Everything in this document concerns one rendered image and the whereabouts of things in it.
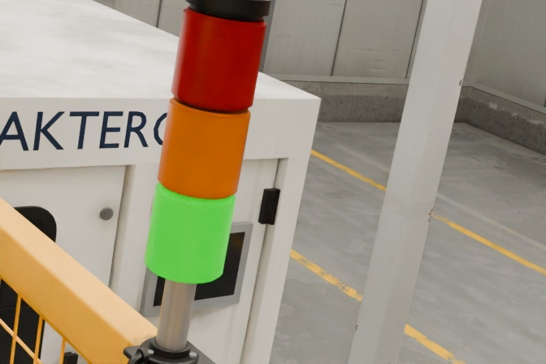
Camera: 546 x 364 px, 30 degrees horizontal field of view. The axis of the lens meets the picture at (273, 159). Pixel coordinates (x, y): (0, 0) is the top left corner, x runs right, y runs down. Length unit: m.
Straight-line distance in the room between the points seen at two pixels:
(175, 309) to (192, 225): 0.06
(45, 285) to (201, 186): 0.22
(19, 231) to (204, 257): 0.26
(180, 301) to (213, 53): 0.16
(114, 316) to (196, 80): 0.20
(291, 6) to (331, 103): 1.17
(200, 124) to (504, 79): 11.51
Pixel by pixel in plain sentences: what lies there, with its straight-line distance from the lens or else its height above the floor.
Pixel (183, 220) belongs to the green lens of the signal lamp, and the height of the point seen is 2.20.
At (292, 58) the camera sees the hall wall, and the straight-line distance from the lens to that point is 10.48.
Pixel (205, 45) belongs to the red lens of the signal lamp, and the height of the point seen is 2.31.
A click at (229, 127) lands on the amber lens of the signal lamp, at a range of 0.60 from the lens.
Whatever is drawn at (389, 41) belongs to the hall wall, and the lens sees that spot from 11.29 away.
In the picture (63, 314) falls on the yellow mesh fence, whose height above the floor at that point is 2.08.
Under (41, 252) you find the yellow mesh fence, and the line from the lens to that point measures 0.81.
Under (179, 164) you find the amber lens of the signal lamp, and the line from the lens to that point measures 0.60.
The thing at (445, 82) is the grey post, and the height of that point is 1.89.
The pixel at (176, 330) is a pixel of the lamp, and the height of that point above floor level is 2.12.
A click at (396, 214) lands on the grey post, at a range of 3.29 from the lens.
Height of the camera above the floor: 2.41
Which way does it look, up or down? 15 degrees down
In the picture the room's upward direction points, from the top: 11 degrees clockwise
